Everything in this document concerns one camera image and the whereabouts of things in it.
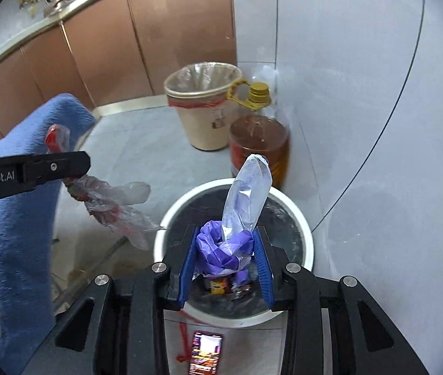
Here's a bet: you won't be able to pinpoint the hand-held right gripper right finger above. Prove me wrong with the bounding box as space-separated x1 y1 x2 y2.
253 227 429 375

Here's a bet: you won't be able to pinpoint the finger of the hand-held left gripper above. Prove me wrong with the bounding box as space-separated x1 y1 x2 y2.
22 150 91 189

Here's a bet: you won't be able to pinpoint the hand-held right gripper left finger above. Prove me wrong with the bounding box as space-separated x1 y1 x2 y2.
22 224 201 375

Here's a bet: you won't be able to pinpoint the purple disposable glove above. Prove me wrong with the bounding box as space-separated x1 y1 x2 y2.
193 220 256 287

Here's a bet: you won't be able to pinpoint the white round bin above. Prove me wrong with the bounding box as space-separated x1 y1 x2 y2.
153 177 316 329

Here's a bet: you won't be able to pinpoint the clear wrapper with red print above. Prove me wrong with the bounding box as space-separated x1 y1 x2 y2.
45 124 165 251

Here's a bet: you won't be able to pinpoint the clear plastic bag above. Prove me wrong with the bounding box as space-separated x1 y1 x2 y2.
221 153 274 258

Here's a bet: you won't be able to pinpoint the dark foil wrapper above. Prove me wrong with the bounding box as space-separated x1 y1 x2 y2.
229 280 262 302

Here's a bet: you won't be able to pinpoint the orange snack wrapper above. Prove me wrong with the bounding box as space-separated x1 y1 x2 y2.
207 277 231 296

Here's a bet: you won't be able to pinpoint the black bin liner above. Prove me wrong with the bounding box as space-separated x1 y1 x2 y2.
165 189 304 315

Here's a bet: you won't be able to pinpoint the blue fleece cloth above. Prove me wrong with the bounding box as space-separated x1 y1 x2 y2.
0 93 98 375

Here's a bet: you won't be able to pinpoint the smartphone with lit screen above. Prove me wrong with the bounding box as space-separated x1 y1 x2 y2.
187 330 224 375

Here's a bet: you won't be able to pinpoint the cooking oil bottle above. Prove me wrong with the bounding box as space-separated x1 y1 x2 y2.
227 80 291 189

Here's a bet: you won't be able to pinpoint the beige plastic bin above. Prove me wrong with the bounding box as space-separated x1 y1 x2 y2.
164 62 243 152

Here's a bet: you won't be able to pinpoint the brown kitchen cabinet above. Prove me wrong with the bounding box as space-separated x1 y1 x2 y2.
0 0 238 159

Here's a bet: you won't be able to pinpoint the metal bowl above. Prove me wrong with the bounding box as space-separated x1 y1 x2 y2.
43 0 81 17

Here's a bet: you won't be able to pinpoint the brass pipe fittings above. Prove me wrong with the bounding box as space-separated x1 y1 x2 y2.
19 0 50 17

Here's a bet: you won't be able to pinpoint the clear bin liner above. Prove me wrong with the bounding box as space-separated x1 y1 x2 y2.
165 62 243 100

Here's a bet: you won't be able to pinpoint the red cord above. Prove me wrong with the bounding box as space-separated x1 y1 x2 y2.
176 312 191 366

